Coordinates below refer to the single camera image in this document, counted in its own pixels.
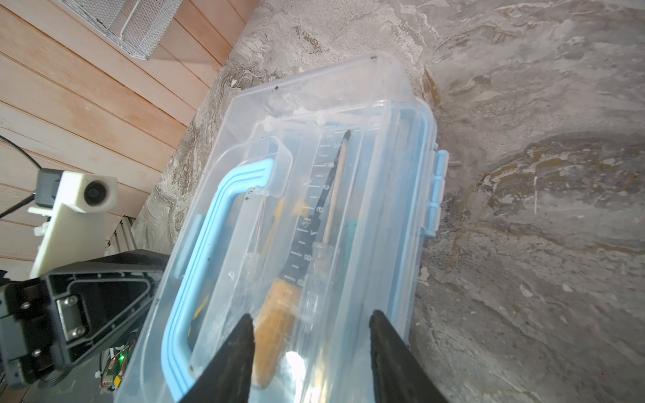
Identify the blue plastic tool box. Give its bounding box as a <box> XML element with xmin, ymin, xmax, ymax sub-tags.
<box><xmin>116</xmin><ymin>52</ymin><xmax>449</xmax><ymax>402</ymax></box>

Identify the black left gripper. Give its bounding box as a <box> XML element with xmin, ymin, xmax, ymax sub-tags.
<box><xmin>1</xmin><ymin>250</ymin><xmax>169</xmax><ymax>386</ymax></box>

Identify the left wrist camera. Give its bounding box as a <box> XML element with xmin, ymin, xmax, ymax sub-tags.
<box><xmin>28</xmin><ymin>168</ymin><xmax>118</xmax><ymax>278</ymax></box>

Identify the clear handled screwdriver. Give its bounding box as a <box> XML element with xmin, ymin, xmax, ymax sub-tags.
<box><xmin>302</xmin><ymin>141</ymin><xmax>347</xmax><ymax>327</ymax></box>

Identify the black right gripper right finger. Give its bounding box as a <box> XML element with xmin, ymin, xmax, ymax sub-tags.
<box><xmin>370</xmin><ymin>310</ymin><xmax>448</xmax><ymax>403</ymax></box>

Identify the white wire mesh shelf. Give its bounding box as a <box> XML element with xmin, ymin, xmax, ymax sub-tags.
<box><xmin>60</xmin><ymin>0</ymin><xmax>182</xmax><ymax>60</ymax></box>

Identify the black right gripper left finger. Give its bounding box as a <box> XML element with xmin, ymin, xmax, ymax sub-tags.
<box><xmin>180</xmin><ymin>313</ymin><xmax>255</xmax><ymax>403</ymax></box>

